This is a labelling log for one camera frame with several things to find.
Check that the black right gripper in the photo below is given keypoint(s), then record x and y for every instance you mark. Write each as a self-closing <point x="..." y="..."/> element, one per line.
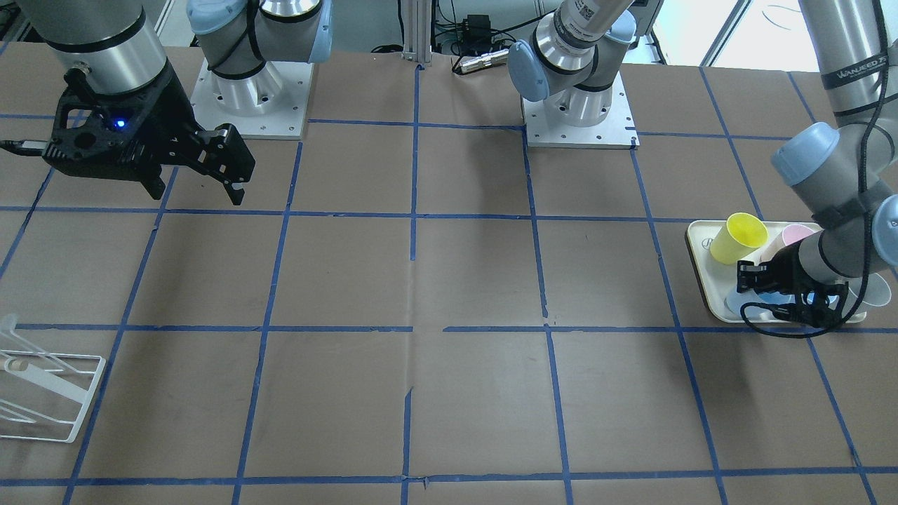
<point x="163" y="111"/>

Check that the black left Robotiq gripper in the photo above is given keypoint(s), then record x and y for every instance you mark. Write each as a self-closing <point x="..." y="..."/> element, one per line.
<point x="791" y="273"/>

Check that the light blue cup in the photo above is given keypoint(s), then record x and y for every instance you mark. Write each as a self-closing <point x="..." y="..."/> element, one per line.
<point x="735" y="300"/>

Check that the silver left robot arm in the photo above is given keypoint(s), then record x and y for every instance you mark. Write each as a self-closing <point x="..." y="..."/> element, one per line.
<point x="574" y="53"/>

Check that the cream plastic cup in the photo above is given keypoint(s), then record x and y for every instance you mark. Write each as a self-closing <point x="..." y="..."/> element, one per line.
<point x="877" y="295"/>

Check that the pink plastic cup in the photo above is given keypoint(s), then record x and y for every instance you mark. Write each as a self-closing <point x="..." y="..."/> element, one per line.
<point x="790" y="234"/>

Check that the yellow plastic cup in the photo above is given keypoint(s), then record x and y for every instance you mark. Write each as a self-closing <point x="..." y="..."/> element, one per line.
<point x="739" y="236"/>

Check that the beige plastic tray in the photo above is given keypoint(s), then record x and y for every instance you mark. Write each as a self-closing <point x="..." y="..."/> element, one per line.
<point x="717" y="279"/>

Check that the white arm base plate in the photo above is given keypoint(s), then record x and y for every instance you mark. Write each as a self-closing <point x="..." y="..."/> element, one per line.
<point x="580" y="119"/>
<point x="272" y="105"/>

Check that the white wire cup rack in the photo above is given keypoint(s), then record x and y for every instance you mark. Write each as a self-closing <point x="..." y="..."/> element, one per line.
<point x="46" y="396"/>

